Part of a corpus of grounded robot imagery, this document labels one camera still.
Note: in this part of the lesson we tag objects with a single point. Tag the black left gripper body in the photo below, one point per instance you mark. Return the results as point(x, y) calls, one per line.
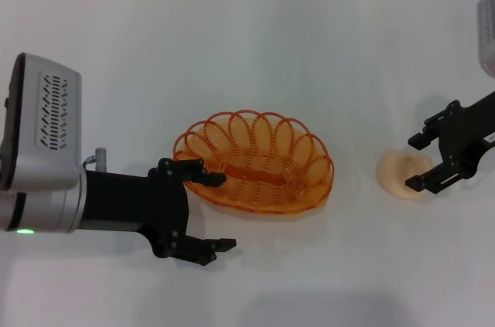
point(154, 203)

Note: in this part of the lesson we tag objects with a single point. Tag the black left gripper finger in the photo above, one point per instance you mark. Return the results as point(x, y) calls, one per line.
point(197, 172)
point(197, 251)

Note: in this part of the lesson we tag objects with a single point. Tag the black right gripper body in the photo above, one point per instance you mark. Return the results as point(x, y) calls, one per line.
point(464, 137)

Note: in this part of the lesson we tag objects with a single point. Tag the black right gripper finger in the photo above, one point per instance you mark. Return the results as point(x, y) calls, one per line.
point(433, 182)
point(423, 138)

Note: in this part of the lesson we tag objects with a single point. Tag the pale round peach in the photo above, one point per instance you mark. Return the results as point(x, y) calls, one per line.
point(392, 172)

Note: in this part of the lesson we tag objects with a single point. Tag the orange woven plastic basket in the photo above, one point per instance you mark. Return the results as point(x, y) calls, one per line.
point(263, 188)

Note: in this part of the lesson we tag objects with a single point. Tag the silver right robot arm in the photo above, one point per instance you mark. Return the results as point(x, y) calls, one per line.
point(488, 33)

